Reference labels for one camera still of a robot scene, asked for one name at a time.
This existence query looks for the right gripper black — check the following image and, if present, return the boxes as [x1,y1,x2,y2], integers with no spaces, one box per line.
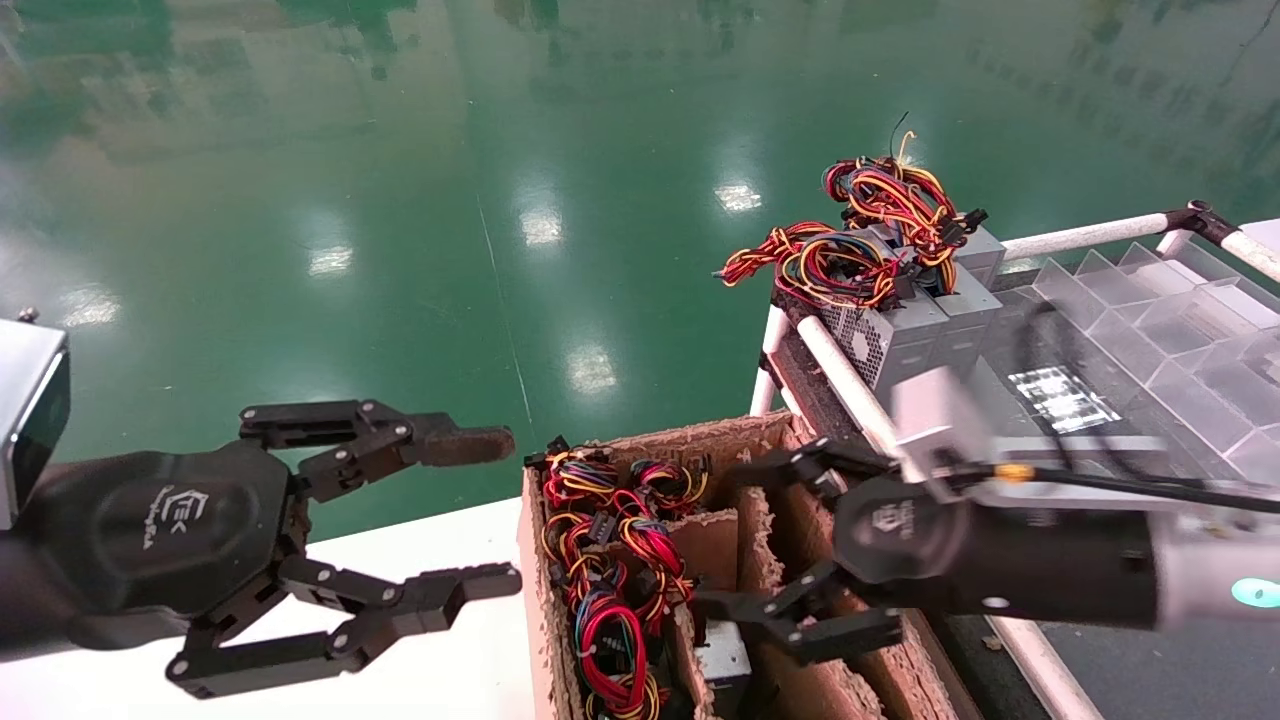
[695,440,1158,666]

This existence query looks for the left gripper brown-padded finger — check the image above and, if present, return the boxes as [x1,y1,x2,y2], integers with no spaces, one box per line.
[240,400,516,501]

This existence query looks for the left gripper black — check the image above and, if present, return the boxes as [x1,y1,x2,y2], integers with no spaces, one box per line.
[25,443,523,699]

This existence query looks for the grey power supply with cables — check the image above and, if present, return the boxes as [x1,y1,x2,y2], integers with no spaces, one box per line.
[600,510,753,693]
[825,130,1003,376]
[720,222,949,398]
[950,225,1007,291]

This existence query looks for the corrugated cardboard box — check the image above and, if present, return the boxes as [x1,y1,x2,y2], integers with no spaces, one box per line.
[518,408,986,720]

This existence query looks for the clear acrylic divider organizer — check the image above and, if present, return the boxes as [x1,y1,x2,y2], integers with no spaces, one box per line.
[1030,240,1280,488]

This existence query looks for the black pipe connector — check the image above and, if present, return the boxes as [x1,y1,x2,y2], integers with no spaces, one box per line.
[1160,200,1241,247]

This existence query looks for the coloured power supply cable bundle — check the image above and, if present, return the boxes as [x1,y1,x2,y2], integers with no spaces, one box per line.
[525,437,626,611]
[575,585,666,720]
[630,453,714,519]

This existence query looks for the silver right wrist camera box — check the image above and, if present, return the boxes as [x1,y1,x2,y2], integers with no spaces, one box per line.
[888,365,1001,486]

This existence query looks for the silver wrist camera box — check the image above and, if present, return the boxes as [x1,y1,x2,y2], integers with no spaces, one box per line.
[888,365,1001,486]
[0,318,71,531]

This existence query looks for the short white frame leg pipe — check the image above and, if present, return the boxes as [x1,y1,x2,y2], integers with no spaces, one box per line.
[750,305,791,416]

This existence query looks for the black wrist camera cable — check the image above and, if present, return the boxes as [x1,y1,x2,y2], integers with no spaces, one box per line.
[960,300,1280,516]

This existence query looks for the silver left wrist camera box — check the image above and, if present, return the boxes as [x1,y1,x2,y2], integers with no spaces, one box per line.
[0,318,71,531]

